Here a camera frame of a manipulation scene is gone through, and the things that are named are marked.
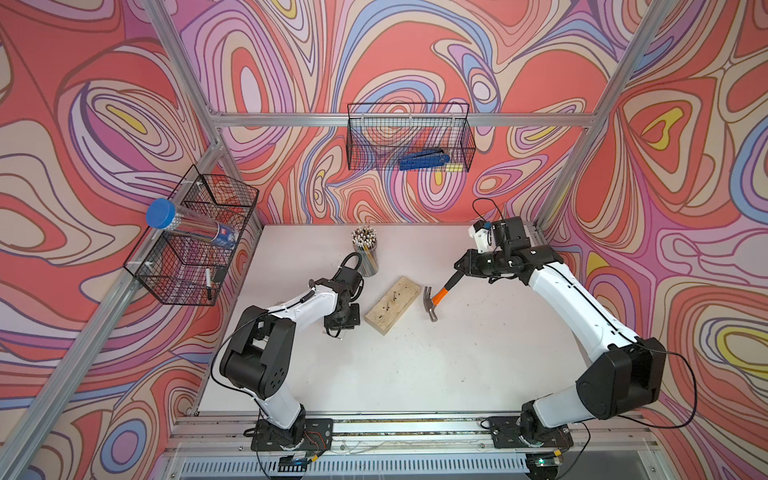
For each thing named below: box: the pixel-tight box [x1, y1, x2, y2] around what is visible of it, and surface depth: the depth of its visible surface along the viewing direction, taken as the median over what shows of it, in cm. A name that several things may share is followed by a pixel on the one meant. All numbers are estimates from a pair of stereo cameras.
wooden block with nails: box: [364, 276, 421, 336], surface depth 95 cm
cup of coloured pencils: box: [352, 225, 379, 277], surface depth 95 cm
